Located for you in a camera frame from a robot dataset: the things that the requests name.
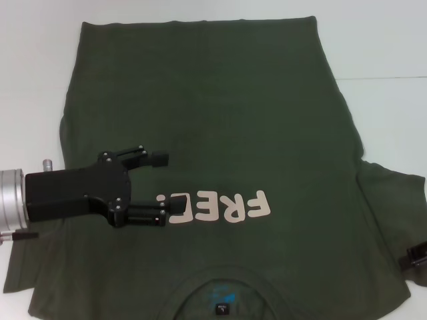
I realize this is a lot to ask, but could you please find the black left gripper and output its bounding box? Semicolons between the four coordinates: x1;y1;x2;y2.
25;145;187;229

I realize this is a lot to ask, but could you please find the dark green FREE! t-shirt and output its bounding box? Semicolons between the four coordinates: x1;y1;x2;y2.
3;15;427;320

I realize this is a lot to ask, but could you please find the black cable plug left wrist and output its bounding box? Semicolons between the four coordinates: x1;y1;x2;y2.
0;229;39;247

